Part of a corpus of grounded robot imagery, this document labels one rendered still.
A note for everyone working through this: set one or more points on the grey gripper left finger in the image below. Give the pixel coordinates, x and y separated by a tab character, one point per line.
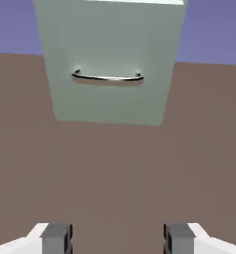
54	240

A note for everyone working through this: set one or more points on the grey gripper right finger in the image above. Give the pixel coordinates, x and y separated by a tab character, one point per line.
179	240

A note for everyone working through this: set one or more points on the grey-green drawer front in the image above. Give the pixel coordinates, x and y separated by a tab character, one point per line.
110	99

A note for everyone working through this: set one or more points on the grey-green painted cabinet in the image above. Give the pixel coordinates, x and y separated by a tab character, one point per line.
110	39

